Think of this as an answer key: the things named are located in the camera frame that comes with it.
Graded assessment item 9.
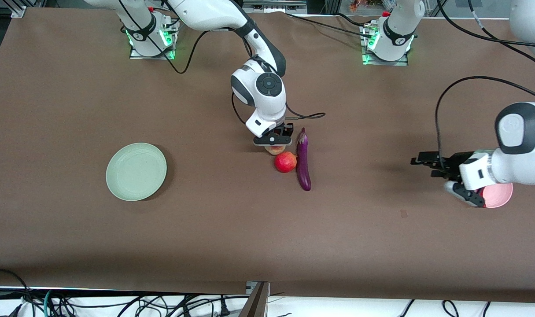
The red pomegranate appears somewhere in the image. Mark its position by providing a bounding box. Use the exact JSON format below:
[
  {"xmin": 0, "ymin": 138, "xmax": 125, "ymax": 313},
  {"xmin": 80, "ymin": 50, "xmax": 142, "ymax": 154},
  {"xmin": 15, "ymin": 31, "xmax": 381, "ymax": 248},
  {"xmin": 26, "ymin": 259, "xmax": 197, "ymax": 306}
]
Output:
[{"xmin": 274, "ymin": 151, "xmax": 298, "ymax": 173}]

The purple eggplant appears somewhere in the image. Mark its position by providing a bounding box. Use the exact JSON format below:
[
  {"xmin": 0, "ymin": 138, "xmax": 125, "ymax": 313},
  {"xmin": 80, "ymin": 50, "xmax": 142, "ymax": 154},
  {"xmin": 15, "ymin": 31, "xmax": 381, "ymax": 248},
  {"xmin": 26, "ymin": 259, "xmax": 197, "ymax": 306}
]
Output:
[{"xmin": 296, "ymin": 127, "xmax": 312, "ymax": 192}]

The pink plate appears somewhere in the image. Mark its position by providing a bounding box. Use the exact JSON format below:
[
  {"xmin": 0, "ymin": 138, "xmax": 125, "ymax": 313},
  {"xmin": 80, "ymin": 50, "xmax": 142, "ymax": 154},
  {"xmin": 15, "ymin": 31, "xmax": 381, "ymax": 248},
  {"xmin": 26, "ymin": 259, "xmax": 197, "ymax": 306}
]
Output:
[{"xmin": 478, "ymin": 183, "xmax": 513, "ymax": 209}]

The brown table cover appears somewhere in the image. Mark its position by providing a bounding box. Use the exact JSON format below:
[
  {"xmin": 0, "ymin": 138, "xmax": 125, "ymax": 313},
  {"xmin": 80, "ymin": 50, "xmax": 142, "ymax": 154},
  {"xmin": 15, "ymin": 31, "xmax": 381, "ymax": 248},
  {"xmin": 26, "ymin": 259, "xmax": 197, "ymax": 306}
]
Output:
[{"xmin": 0, "ymin": 8, "xmax": 535, "ymax": 303}]

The light green plate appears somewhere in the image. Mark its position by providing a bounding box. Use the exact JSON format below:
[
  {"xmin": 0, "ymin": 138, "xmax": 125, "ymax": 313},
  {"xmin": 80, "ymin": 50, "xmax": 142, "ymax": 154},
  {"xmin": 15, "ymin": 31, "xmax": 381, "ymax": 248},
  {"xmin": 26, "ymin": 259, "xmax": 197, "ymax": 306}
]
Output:
[{"xmin": 106, "ymin": 142, "xmax": 167, "ymax": 202}]

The orange red background object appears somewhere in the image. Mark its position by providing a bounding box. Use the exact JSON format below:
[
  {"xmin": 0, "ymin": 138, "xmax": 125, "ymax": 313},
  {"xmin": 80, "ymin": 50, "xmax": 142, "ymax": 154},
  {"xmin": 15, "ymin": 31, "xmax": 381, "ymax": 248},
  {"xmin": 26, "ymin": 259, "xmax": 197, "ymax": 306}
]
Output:
[{"xmin": 349, "ymin": 0, "xmax": 384, "ymax": 13}]

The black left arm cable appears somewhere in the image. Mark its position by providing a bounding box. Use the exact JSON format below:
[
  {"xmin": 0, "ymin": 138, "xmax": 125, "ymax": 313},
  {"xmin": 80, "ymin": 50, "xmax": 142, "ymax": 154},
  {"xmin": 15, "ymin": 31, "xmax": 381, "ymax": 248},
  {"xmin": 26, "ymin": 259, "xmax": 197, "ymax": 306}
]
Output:
[{"xmin": 435, "ymin": 76, "xmax": 535, "ymax": 172}]

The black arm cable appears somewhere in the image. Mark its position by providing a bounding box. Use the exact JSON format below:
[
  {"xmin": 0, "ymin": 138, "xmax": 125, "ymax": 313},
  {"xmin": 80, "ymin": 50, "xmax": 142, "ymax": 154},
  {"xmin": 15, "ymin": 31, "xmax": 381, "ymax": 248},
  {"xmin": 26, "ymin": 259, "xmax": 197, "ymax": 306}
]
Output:
[
  {"xmin": 118, "ymin": 0, "xmax": 210, "ymax": 74},
  {"xmin": 435, "ymin": 76, "xmax": 535, "ymax": 172}
]

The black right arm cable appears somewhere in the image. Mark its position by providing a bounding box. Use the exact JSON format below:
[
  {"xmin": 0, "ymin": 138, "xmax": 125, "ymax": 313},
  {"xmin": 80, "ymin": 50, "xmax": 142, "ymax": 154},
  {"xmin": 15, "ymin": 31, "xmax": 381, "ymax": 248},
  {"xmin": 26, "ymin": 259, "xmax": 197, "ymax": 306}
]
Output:
[{"xmin": 118, "ymin": 0, "xmax": 210, "ymax": 74}]

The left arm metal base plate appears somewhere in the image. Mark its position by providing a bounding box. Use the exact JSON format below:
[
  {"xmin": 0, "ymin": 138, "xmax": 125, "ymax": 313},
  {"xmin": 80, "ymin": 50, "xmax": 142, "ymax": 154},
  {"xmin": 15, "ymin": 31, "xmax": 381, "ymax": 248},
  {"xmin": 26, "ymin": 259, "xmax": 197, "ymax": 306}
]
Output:
[{"xmin": 362, "ymin": 22, "xmax": 409, "ymax": 66}]

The long black table cable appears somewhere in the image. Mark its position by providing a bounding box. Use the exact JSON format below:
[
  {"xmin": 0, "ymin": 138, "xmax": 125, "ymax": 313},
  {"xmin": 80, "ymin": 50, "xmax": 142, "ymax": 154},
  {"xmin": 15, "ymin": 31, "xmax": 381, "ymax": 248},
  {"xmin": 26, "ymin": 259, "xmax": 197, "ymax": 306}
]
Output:
[{"xmin": 285, "ymin": 12, "xmax": 376, "ymax": 39}]

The grey metal frame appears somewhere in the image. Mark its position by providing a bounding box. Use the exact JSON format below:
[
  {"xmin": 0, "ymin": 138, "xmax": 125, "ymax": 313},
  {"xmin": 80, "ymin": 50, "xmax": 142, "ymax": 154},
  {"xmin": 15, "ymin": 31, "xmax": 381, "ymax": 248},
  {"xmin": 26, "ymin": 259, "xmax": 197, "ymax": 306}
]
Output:
[{"xmin": 242, "ymin": 0, "xmax": 307, "ymax": 14}]

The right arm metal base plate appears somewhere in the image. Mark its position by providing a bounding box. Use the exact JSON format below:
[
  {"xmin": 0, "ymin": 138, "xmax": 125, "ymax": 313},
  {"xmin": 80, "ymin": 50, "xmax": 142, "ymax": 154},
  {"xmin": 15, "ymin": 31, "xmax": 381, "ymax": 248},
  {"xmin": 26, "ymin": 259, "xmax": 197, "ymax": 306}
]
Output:
[{"xmin": 129, "ymin": 12, "xmax": 176, "ymax": 60}]

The short black table cable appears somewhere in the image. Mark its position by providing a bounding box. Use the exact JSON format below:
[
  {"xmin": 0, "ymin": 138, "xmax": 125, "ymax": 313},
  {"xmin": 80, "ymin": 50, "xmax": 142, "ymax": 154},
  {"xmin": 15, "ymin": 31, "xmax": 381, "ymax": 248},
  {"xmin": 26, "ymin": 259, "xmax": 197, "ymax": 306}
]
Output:
[{"xmin": 333, "ymin": 12, "xmax": 370, "ymax": 27}]

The grey metal post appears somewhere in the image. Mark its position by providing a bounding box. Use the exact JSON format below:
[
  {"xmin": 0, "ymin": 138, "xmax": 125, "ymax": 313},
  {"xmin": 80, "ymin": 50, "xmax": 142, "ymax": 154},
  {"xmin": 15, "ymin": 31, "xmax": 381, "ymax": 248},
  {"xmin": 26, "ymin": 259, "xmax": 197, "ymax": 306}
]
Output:
[{"xmin": 239, "ymin": 281, "xmax": 270, "ymax": 317}]

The black looped floor cable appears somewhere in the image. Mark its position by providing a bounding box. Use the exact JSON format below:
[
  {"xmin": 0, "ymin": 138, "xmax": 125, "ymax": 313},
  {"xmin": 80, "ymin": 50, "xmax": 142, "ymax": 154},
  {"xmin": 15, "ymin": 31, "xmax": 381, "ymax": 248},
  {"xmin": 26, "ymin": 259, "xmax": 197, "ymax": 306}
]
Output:
[{"xmin": 0, "ymin": 268, "xmax": 34, "ymax": 317}]

